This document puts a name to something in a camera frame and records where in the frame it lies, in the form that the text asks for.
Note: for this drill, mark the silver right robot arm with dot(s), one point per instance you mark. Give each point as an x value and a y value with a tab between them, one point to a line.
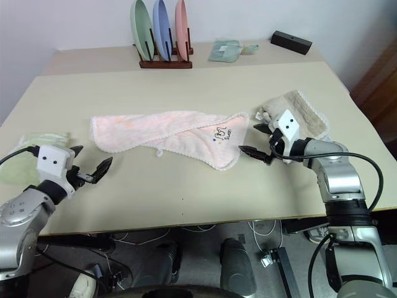
341	174

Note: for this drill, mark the white shoe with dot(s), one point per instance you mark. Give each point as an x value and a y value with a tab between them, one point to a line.
83	284

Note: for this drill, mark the black table leg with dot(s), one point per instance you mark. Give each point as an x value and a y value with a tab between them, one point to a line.
285	270

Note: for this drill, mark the blue plate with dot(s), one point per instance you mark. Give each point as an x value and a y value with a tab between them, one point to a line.
161	28

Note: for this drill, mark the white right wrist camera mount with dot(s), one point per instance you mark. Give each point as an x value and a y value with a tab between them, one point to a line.
288	124

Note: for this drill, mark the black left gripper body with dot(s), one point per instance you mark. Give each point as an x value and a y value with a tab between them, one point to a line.
76	179

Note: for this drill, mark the green plate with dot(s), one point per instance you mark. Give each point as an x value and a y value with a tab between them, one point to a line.
140	28

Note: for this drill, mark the folded teal cloth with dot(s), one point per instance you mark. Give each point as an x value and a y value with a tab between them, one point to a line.
224	49

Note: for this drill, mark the white grey sneaker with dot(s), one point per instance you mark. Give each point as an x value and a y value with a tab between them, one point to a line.
316	234

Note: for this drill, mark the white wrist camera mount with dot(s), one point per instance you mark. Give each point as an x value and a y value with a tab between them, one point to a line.
52	163
288	124

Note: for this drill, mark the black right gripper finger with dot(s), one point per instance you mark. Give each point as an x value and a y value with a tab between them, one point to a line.
263	128
256	153

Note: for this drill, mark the brown wooden door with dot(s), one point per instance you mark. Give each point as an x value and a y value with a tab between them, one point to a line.
378	90

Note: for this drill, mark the light green towel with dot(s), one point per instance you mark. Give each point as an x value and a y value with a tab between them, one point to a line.
18	167

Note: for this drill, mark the dark rounded robot torso edge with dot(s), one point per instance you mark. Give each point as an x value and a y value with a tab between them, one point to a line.
173	291

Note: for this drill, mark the pink embroidered towel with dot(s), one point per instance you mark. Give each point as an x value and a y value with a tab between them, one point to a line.
186	124

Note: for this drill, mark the dark wooden plate rack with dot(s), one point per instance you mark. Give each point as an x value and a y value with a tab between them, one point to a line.
166	64

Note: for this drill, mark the pink plate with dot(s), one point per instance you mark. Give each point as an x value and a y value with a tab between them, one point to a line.
181	28

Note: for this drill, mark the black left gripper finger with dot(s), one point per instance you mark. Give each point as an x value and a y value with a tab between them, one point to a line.
77	151
102	169

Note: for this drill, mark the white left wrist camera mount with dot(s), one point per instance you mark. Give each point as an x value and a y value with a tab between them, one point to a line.
52	163

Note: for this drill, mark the beige fluffy towel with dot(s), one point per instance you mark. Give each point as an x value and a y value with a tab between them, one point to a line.
305	110

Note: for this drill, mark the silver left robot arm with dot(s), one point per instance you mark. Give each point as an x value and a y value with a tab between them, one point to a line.
21	205

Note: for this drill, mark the black rectangular box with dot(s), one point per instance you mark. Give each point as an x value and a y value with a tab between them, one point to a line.
291	42

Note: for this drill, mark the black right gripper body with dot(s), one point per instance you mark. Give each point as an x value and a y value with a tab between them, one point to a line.
276	139

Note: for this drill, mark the black table frame bar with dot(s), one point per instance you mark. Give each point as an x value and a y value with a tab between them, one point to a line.
77	241

